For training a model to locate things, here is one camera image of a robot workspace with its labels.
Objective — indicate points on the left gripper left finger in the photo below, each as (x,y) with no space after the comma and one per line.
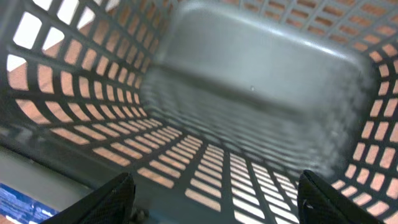
(112,203)

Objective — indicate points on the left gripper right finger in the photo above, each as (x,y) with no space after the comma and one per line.
(319,202)

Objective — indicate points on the blue rectangular carton box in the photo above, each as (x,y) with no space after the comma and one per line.
(20,208)

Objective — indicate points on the grey plastic basket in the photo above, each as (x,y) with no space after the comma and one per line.
(214,107)

